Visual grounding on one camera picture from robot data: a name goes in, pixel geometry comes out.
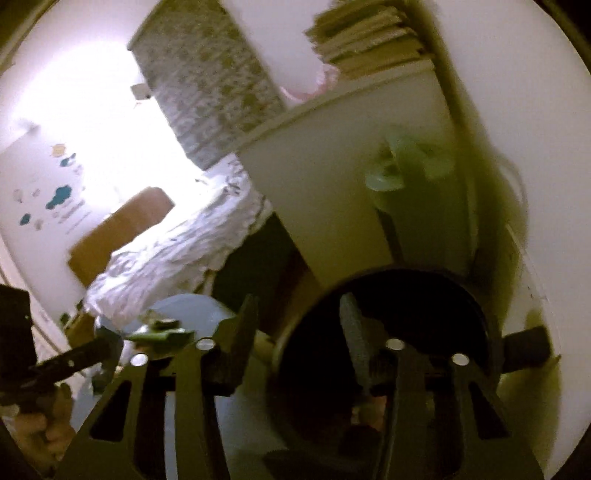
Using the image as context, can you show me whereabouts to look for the patterned grey curtain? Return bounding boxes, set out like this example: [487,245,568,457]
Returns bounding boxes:
[128,0,287,169]

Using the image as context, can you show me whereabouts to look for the round blue table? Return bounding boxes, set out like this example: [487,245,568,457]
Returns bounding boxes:
[90,294,280,480]

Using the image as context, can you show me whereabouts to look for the green wrapper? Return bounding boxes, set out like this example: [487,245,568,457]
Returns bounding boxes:
[126,318,195,357]

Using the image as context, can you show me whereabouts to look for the white cabinet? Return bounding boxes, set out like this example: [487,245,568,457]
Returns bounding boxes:
[235,60,476,296]

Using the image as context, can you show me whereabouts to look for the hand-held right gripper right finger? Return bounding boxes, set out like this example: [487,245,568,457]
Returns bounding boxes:
[338,294,546,480]

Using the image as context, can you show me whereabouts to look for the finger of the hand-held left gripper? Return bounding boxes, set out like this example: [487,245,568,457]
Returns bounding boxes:
[28,323,124,385]

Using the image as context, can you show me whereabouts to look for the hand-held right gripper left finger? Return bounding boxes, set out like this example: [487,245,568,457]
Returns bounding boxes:
[55,294,260,480]

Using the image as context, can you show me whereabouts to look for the wooden bed headboard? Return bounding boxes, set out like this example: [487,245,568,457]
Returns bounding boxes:
[68,187,175,287]

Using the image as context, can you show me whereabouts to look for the stack of books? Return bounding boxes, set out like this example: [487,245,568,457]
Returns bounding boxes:
[305,0,435,75]

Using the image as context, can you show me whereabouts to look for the black round trash bin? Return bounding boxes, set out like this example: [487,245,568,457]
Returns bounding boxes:
[263,268,552,480]

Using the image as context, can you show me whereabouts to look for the person's left hand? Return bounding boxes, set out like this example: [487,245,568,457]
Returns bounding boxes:
[8,382,78,468]

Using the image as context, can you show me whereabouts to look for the pink cloth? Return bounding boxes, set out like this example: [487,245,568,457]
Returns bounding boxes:
[281,62,341,103]

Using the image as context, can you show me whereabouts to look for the tower heater with teal handle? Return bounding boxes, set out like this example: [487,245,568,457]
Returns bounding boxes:
[364,133,459,275]

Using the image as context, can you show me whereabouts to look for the white crumpled duvet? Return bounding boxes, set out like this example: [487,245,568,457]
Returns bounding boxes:
[85,154,276,329]

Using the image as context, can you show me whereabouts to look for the blue wall stickers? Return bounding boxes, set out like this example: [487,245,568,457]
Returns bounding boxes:
[13,143,88,232]

